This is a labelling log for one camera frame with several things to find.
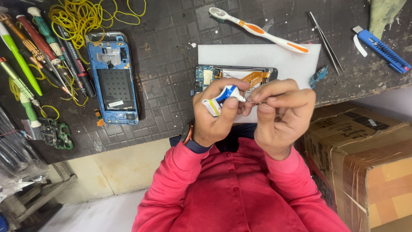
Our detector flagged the person's left hand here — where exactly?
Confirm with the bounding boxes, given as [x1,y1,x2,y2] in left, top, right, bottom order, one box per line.
[192,77,255,147]

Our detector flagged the person's right hand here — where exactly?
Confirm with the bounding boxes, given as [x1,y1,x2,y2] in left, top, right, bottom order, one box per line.
[249,79,317,161]

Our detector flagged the white blue glue tube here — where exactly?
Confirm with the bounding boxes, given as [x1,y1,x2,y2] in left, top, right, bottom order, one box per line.
[202,85,248,117]

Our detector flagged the opened phone with orange flex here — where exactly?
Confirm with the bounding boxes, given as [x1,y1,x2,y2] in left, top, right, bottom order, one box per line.
[192,64,279,97]

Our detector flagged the small blue circuit board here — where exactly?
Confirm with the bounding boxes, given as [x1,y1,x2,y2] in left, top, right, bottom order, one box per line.
[309,65,329,89]

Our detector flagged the white foam sheet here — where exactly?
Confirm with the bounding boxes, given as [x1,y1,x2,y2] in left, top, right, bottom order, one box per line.
[197,43,322,124]

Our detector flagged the red button shirt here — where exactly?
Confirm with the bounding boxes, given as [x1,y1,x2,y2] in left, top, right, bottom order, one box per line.
[132,137,352,232]

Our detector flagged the metal tweezers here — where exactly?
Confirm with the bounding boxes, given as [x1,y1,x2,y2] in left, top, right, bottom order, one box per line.
[306,11,344,76]

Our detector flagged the taped brown cardboard box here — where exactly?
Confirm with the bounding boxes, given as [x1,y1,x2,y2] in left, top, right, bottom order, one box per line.
[303,102,412,232]

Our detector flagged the white orange toothbrush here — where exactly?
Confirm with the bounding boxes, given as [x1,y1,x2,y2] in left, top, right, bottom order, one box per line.
[209,7,310,55]

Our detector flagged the curled white plastic strip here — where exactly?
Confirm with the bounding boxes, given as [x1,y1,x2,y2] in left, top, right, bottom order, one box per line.
[353,34,368,58]

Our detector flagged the small orange flex part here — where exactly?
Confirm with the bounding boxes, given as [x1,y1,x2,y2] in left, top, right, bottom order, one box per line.
[94,108,106,127]

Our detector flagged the blue utility knife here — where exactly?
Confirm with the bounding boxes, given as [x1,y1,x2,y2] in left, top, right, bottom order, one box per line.
[352,25,412,74]

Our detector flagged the black marker pen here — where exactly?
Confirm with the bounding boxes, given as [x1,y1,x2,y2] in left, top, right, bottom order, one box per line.
[56,24,97,98]

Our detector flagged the green cloth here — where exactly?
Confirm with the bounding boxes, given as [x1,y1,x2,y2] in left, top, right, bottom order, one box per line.
[368,0,408,41]

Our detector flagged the green phone circuit board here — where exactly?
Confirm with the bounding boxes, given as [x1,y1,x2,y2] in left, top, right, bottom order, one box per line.
[39,117,74,150]

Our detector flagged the heap of yellow rubber bands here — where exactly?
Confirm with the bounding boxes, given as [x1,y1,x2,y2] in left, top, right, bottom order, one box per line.
[48,0,147,65]

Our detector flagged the small clear plastic pouch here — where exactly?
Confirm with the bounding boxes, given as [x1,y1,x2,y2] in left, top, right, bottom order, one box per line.
[21,119,43,140]

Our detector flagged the wooden stool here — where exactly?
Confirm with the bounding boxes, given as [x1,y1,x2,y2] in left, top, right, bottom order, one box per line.
[0,161,78,232]

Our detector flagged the heap of clear plastic bags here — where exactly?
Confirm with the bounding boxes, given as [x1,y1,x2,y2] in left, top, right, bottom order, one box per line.
[0,106,49,195]

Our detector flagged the green silver precision screwdriver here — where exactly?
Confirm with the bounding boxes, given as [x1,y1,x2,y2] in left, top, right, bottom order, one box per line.
[0,57,46,117]

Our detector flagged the lime green plastic tool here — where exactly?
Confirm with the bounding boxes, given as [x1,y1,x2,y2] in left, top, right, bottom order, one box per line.
[0,22,43,97]

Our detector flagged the wrist watch with blue strap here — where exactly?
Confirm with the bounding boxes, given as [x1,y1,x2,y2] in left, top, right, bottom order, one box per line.
[180,121,214,154]

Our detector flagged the blue phone middle frame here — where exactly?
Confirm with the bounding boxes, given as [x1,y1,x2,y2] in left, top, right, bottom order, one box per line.
[86,41,140,126]

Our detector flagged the green white handled screwdriver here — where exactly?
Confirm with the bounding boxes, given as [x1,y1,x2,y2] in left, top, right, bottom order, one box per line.
[19,92,42,128]

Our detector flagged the teal handled screwdriver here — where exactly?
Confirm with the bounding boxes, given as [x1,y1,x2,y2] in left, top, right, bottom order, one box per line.
[27,7,73,82]

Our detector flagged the red handled screwdriver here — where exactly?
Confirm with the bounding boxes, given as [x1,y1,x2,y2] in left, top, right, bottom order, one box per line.
[16,14,72,96]

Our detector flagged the bronze handled screwdriver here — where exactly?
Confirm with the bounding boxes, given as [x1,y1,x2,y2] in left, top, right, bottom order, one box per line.
[0,13,66,90]

